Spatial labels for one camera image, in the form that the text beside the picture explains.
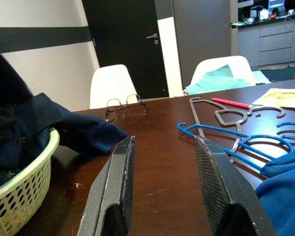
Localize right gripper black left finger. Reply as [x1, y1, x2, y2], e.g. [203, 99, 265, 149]
[77, 135, 136, 236]

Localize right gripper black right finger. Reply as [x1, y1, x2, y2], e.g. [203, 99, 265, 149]
[193, 135, 278, 236]

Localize royal blue shirt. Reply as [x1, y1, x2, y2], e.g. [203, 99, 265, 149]
[254, 147, 295, 236]

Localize grey plastic hanger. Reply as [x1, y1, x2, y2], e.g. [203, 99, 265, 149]
[189, 97, 288, 152]

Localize red pen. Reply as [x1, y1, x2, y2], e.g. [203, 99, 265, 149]
[211, 97, 253, 110]

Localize pale green plastic basket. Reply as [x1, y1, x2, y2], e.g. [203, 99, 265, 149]
[0, 127, 61, 236]

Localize white shell chair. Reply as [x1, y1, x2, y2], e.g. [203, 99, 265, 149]
[89, 64, 138, 110]
[190, 56, 256, 87]

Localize teal cloth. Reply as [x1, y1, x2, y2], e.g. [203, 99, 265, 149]
[185, 64, 272, 95]

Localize yellow paper envelope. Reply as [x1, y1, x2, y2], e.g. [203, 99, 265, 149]
[252, 88, 295, 109]

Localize dark navy garment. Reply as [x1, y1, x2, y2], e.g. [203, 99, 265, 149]
[0, 43, 128, 193]

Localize black door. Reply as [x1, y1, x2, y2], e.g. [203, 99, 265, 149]
[81, 0, 174, 99]

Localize grey kitchen cabinet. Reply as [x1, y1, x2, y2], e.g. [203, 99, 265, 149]
[237, 17, 295, 66]

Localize wire rimmed glasses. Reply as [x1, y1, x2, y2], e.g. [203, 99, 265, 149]
[105, 93, 150, 123]

